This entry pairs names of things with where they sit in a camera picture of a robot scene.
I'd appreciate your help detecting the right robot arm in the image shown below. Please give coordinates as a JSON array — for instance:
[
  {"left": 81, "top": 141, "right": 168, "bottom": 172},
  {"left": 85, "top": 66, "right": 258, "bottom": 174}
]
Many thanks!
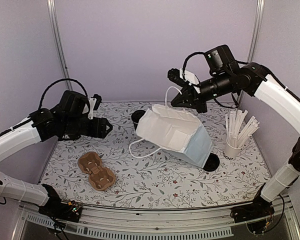
[{"left": 167, "top": 44, "right": 300, "bottom": 218}]

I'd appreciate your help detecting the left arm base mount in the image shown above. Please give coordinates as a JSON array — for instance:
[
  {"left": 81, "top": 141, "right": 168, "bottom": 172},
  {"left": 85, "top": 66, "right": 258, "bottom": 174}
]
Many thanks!
[{"left": 38, "top": 198, "right": 82, "bottom": 223}]

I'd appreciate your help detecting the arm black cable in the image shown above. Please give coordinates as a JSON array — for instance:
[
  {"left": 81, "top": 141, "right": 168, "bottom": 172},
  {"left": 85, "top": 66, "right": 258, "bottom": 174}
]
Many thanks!
[
  {"left": 37, "top": 77, "right": 90, "bottom": 113},
  {"left": 181, "top": 51, "right": 208, "bottom": 76}
]

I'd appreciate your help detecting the right aluminium frame post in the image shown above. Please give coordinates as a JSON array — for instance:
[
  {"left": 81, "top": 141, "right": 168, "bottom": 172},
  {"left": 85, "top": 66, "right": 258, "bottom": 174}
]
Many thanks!
[{"left": 247, "top": 0, "right": 265, "bottom": 62}]

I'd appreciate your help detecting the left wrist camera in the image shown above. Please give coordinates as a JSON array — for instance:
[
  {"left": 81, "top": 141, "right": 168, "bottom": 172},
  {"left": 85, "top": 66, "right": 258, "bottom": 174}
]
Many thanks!
[{"left": 88, "top": 93, "right": 102, "bottom": 120}]

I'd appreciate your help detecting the front aluminium rail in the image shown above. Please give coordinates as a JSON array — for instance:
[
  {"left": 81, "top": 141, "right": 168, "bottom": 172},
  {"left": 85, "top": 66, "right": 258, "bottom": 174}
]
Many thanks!
[{"left": 12, "top": 195, "right": 300, "bottom": 240}]

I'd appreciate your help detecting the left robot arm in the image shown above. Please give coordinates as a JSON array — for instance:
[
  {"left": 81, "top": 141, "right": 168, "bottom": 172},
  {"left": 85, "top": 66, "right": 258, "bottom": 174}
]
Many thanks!
[{"left": 0, "top": 90, "right": 113, "bottom": 217}]

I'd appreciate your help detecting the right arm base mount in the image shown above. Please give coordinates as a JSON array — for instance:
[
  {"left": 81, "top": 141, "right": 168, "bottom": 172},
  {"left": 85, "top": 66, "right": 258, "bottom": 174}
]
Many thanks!
[{"left": 230, "top": 202, "right": 275, "bottom": 235}]

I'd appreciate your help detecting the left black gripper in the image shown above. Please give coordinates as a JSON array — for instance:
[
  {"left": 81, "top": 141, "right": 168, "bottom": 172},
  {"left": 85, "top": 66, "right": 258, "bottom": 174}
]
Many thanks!
[{"left": 62, "top": 116, "right": 113, "bottom": 138}]

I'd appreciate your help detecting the white paper bag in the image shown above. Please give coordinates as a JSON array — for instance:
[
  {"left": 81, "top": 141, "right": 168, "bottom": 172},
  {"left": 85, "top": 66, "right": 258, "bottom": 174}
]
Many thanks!
[{"left": 128, "top": 99, "right": 213, "bottom": 168}]

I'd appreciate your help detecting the brown cardboard cup carrier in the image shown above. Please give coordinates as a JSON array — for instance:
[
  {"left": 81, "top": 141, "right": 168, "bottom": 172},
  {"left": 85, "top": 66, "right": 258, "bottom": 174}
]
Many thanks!
[{"left": 77, "top": 151, "right": 116, "bottom": 191}]

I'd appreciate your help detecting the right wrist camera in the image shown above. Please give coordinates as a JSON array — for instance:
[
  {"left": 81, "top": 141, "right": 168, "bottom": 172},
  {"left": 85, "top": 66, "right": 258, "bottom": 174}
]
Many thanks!
[{"left": 167, "top": 68, "right": 200, "bottom": 87}]

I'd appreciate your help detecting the floral table mat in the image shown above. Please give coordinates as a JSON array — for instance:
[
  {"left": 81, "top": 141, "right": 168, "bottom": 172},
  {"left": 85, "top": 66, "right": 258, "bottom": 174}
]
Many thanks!
[{"left": 41, "top": 102, "right": 270, "bottom": 209}]

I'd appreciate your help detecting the white cup holding straws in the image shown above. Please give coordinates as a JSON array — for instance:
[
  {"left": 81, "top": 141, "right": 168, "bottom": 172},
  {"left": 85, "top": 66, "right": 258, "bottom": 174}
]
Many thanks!
[{"left": 223, "top": 140, "right": 242, "bottom": 161}]

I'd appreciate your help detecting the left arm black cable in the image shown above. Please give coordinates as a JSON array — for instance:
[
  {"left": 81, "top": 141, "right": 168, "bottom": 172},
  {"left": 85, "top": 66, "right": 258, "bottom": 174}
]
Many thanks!
[{"left": 37, "top": 77, "right": 90, "bottom": 113}]

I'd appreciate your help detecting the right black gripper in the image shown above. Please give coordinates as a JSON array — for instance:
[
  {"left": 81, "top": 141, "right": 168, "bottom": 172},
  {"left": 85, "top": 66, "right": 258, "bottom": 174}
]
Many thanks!
[{"left": 170, "top": 70, "right": 234, "bottom": 114}]

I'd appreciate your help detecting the stack of black lids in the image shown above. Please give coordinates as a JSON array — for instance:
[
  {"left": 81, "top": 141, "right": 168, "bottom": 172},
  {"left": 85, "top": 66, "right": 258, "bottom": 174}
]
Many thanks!
[{"left": 203, "top": 153, "right": 220, "bottom": 172}]

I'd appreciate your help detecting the black paper coffee cup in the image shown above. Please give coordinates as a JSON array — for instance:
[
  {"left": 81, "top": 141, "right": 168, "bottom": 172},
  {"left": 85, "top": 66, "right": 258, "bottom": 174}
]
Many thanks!
[{"left": 131, "top": 109, "right": 146, "bottom": 130}]

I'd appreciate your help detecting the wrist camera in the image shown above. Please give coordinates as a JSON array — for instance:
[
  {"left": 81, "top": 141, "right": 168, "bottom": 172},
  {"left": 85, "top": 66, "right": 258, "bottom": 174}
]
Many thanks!
[
  {"left": 88, "top": 93, "right": 102, "bottom": 120},
  {"left": 167, "top": 68, "right": 200, "bottom": 87}
]

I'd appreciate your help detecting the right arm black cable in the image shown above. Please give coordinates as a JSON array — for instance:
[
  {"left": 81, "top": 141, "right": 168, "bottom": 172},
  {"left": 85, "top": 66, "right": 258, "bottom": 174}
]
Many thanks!
[{"left": 181, "top": 51, "right": 208, "bottom": 76}]

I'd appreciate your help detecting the aluminium frame post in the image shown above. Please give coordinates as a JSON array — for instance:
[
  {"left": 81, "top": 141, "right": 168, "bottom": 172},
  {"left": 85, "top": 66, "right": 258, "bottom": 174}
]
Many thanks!
[
  {"left": 46, "top": 0, "right": 70, "bottom": 79},
  {"left": 247, "top": 0, "right": 265, "bottom": 62}
]

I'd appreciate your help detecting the left aluminium frame post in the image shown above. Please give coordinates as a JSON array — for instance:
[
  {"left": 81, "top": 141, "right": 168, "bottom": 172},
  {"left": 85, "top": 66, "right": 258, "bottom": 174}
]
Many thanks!
[{"left": 46, "top": 0, "right": 70, "bottom": 79}]

